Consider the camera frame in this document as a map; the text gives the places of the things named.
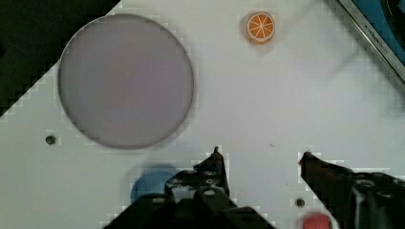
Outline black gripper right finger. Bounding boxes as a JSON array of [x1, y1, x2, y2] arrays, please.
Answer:
[[299, 152, 405, 229]]

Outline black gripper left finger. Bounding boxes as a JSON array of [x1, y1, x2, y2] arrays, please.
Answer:
[[103, 148, 276, 229]]

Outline red toy piece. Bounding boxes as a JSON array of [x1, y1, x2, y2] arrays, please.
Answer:
[[302, 214, 332, 229]]

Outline blue bowl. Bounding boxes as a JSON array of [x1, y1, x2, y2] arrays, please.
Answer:
[[130, 170, 175, 203]]

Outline grey round plate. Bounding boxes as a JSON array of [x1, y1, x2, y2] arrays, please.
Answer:
[[57, 14, 195, 149]]

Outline orange slice toy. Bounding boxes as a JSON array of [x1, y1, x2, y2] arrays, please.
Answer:
[[245, 11, 275, 45]]

